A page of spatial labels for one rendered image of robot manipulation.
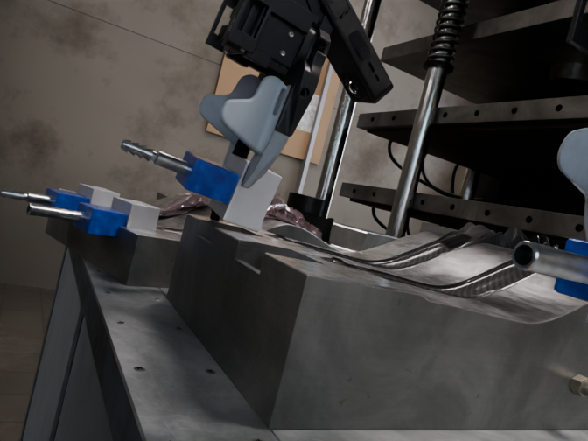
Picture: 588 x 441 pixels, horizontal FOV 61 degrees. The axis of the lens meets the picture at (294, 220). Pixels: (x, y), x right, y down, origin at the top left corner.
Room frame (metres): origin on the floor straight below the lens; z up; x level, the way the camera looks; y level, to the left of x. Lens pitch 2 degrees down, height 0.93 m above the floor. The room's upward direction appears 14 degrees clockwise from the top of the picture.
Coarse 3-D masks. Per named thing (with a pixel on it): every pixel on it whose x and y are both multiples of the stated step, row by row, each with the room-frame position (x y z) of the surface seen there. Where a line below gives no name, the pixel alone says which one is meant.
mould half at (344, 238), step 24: (72, 240) 0.62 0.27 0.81; (96, 240) 0.58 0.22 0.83; (120, 240) 0.54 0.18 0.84; (144, 240) 0.52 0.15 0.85; (168, 240) 0.54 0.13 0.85; (312, 240) 0.70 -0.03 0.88; (336, 240) 0.82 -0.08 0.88; (360, 240) 0.79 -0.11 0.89; (384, 240) 0.82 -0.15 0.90; (96, 264) 0.57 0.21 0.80; (120, 264) 0.53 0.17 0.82; (144, 264) 0.52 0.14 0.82; (168, 264) 0.54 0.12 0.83
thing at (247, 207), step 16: (128, 144) 0.40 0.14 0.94; (160, 160) 0.41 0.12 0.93; (176, 160) 0.42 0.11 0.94; (192, 160) 0.41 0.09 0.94; (208, 160) 0.43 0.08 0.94; (240, 160) 0.44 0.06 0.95; (176, 176) 0.44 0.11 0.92; (192, 176) 0.41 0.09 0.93; (208, 176) 0.41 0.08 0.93; (224, 176) 0.42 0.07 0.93; (240, 176) 0.42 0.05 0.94; (272, 176) 0.43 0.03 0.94; (208, 192) 0.42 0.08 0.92; (224, 192) 0.42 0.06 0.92; (240, 192) 0.43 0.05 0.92; (256, 192) 0.43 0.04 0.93; (272, 192) 0.44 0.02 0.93; (224, 208) 0.43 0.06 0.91; (240, 208) 0.43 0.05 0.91; (256, 208) 0.44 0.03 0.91; (240, 224) 0.43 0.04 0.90; (256, 224) 0.44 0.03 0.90
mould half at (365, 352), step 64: (192, 256) 0.45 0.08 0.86; (320, 256) 0.39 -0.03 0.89; (384, 256) 0.57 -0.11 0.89; (448, 256) 0.54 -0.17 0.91; (192, 320) 0.42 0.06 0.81; (256, 320) 0.31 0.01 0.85; (320, 320) 0.28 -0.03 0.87; (384, 320) 0.30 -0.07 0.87; (448, 320) 0.33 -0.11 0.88; (512, 320) 0.35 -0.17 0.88; (576, 320) 0.39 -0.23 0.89; (256, 384) 0.29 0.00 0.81; (320, 384) 0.28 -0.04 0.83; (384, 384) 0.31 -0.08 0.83; (448, 384) 0.33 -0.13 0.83; (512, 384) 0.36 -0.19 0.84
